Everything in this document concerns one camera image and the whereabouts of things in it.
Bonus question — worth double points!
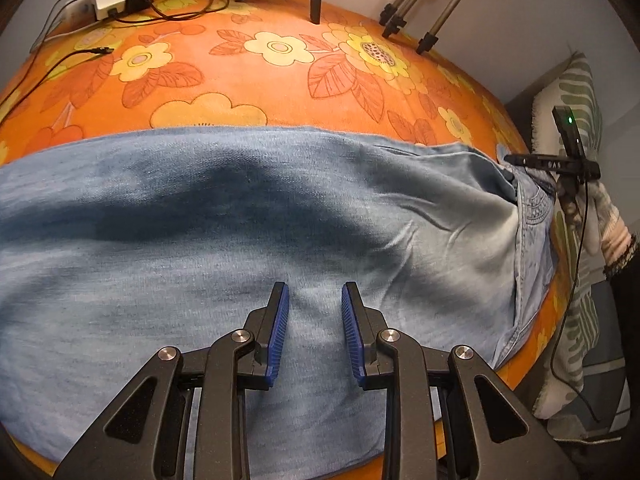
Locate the silver tripod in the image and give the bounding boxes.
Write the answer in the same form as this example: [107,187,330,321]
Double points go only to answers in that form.
[379,0,497,56]

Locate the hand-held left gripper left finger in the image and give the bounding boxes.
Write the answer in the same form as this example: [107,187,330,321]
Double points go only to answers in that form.
[52,282,291,480]

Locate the black cable with plug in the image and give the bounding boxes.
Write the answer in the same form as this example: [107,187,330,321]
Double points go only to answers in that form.
[0,46,115,126]

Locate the person's right hand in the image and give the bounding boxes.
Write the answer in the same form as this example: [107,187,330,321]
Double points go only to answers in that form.
[580,182,615,261]

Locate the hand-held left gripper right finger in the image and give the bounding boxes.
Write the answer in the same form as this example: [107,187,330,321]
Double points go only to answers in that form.
[341,282,583,480]

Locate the white power adapter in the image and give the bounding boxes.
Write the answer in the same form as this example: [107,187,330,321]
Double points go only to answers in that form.
[94,0,129,20]

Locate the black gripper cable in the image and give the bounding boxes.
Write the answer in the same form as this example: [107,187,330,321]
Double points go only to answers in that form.
[547,195,601,423]

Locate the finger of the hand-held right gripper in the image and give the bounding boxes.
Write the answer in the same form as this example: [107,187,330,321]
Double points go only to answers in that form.
[504,154,546,173]

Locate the orange floral blanket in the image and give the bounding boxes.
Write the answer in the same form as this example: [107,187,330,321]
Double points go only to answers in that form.
[0,0,563,476]

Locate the person's right forearm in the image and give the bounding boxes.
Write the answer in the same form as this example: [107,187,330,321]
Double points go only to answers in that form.
[601,217,640,316]

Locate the blue denim pants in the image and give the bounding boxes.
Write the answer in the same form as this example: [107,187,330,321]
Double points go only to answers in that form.
[0,125,558,478]

